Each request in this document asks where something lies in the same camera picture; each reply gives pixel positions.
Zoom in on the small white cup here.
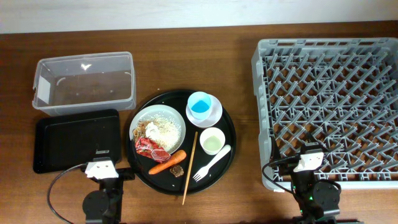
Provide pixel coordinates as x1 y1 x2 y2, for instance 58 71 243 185
200 127 226 156

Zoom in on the orange carrot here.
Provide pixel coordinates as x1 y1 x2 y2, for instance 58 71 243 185
148 150 187 175

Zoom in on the black rectangular tray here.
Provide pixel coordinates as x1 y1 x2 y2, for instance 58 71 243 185
33 109 121 174

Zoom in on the wooden chopstick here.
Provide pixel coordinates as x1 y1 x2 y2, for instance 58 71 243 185
182 131 198 206

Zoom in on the white rice pile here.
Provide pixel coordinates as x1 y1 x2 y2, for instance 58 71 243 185
150 115 181 152

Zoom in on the white tissue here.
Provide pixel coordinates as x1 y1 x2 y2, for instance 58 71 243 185
146 122 160 141

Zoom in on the grey dishwasher rack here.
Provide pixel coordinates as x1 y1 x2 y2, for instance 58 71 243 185
251 37 397 192

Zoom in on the white saucer plate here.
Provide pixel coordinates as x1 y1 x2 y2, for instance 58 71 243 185
185 95 223 128

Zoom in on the red snack wrapper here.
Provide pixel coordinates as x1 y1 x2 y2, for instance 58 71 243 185
135 137 170 163

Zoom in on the round black serving tray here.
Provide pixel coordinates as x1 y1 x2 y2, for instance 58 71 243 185
126 89 237 196

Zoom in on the grey plate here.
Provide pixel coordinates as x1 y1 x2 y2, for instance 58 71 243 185
129 105 186 154

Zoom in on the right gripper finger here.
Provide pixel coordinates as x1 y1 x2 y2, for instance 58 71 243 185
270 137 281 168
306 133 325 152

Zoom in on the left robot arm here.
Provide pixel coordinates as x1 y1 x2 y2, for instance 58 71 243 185
82 168 135 224

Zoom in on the white plastic fork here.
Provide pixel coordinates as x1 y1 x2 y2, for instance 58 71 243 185
193 145 231 182

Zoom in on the brown food scrap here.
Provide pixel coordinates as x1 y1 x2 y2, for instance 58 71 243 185
170 165 184 178

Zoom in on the clear plastic waste bin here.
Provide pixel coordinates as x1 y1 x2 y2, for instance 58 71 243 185
32 52 137 116

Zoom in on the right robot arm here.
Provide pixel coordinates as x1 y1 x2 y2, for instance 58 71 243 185
262 133 341 224

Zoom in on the blue plastic cup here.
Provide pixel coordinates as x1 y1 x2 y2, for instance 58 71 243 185
187 91 212 120

